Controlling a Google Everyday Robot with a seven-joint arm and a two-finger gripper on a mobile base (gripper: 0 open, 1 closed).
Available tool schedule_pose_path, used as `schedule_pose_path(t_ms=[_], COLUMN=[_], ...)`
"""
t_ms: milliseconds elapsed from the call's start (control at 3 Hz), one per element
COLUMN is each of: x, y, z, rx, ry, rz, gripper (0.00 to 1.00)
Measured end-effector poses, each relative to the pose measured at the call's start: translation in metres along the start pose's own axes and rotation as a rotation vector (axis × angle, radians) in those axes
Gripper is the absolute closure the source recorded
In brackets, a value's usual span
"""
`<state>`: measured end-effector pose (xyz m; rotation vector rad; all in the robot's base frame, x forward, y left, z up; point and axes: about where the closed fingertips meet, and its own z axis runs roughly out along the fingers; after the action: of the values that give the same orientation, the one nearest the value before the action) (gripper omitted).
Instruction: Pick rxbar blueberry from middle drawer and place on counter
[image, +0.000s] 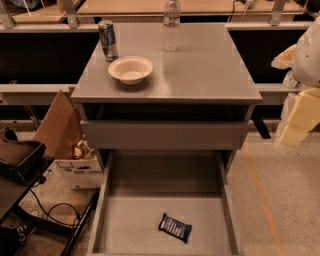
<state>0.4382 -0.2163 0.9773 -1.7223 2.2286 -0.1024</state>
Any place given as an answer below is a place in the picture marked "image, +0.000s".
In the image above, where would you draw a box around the brown cardboard box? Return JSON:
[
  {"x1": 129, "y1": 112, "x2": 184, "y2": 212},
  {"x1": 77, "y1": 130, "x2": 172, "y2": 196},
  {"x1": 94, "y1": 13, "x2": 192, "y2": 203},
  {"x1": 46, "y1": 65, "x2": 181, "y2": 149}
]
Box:
[{"x1": 34, "y1": 91, "x2": 83, "y2": 160}]

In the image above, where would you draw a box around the blue silver energy drink can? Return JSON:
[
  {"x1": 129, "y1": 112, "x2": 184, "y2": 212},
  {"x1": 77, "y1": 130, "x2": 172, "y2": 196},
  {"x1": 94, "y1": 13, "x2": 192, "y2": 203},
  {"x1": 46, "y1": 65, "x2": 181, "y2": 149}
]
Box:
[{"x1": 98, "y1": 20, "x2": 118, "y2": 62}]

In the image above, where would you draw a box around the black cable on floor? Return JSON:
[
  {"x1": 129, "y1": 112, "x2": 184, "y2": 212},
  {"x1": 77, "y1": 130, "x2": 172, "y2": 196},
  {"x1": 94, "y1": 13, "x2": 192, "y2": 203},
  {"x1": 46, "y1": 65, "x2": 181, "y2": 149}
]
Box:
[{"x1": 29, "y1": 188, "x2": 91, "y2": 229}]

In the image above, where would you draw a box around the white printed cardboard box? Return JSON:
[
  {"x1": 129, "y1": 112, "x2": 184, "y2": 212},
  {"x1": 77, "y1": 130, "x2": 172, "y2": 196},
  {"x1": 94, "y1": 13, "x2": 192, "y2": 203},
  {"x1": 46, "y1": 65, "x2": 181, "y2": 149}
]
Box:
[{"x1": 55, "y1": 158, "x2": 104, "y2": 189}]

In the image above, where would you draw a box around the closed grey top drawer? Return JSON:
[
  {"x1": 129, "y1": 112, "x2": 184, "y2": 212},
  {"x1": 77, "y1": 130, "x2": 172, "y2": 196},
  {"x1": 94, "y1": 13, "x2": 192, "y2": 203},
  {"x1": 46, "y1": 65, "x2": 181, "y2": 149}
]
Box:
[{"x1": 81, "y1": 120, "x2": 248, "y2": 150}]

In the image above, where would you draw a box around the clear plastic water bottle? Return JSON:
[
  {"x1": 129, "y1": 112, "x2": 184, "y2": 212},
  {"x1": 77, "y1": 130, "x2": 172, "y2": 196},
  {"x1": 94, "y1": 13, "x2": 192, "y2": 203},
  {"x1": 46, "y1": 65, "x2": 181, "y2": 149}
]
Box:
[{"x1": 163, "y1": 0, "x2": 181, "y2": 51}]

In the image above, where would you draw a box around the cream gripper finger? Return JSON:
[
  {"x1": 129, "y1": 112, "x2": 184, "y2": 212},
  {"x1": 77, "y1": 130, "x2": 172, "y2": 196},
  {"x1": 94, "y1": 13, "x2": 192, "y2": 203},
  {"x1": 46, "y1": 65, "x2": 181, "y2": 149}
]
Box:
[
  {"x1": 275, "y1": 87, "x2": 320, "y2": 147},
  {"x1": 271, "y1": 45, "x2": 296, "y2": 70}
]

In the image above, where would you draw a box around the black cart with tray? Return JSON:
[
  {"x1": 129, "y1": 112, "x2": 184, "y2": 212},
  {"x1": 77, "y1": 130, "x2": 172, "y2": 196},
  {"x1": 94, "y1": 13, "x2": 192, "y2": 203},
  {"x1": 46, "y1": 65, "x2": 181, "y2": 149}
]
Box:
[{"x1": 0, "y1": 128, "x2": 99, "y2": 256}]

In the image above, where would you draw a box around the grey metal shelf rail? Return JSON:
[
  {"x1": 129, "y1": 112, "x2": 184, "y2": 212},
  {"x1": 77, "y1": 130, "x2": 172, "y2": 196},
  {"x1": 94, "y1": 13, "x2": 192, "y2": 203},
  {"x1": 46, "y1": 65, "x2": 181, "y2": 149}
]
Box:
[{"x1": 0, "y1": 84, "x2": 75, "y2": 105}]

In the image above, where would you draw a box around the wooden back table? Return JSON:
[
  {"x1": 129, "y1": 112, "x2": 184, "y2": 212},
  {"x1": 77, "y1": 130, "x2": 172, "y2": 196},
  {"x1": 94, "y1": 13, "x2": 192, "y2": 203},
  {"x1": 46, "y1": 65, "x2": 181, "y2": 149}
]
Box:
[{"x1": 13, "y1": 0, "x2": 306, "y2": 23}]

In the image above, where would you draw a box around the white paper bowl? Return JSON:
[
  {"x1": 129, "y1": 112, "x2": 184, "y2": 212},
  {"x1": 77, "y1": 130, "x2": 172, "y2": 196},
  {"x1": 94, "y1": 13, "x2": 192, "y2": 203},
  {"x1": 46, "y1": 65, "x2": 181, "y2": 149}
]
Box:
[{"x1": 108, "y1": 56, "x2": 153, "y2": 85}]

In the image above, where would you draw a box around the open grey middle drawer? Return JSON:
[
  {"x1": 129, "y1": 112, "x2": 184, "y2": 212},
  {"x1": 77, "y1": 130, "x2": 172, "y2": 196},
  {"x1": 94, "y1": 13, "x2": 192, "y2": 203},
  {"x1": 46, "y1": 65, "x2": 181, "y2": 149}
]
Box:
[{"x1": 88, "y1": 150, "x2": 244, "y2": 256}]

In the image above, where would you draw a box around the blue rxbar snack bar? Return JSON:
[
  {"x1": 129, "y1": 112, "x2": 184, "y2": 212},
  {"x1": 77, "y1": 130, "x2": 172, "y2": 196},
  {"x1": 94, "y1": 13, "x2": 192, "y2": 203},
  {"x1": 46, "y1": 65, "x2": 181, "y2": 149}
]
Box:
[{"x1": 158, "y1": 213, "x2": 192, "y2": 243}]

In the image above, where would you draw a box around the left hand sanitizer bottle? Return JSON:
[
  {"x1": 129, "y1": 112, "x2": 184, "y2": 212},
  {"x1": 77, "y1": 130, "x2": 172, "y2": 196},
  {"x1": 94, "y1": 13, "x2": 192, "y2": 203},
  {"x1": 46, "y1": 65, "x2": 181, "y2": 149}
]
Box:
[{"x1": 283, "y1": 70, "x2": 298, "y2": 88}]

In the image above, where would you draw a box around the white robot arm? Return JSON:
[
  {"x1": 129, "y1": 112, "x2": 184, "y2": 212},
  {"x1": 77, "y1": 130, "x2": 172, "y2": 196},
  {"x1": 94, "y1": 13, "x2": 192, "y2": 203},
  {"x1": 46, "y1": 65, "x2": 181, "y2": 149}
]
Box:
[{"x1": 271, "y1": 17, "x2": 320, "y2": 150}]

